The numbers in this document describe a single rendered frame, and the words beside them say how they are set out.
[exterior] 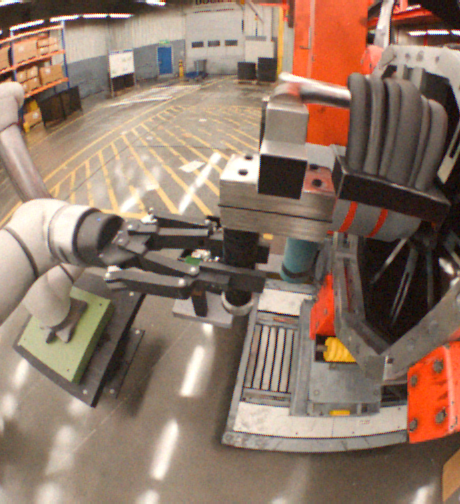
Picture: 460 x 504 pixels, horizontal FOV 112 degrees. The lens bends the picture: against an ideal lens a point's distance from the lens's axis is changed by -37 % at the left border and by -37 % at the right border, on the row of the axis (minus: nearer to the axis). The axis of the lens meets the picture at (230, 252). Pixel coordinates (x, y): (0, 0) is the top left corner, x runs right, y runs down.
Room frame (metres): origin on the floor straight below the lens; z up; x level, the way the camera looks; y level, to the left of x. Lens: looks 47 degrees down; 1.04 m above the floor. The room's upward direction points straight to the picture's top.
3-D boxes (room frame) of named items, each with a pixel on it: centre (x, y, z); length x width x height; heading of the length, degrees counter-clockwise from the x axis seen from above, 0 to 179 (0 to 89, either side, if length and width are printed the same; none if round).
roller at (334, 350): (0.16, -0.35, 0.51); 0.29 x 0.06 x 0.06; 78
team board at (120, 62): (8.76, 3.76, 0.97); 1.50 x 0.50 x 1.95; 166
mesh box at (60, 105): (6.89, 5.40, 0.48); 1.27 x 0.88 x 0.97; 76
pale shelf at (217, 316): (0.52, 0.04, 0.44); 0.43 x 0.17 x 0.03; 168
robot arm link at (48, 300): (0.33, 0.62, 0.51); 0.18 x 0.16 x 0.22; 162
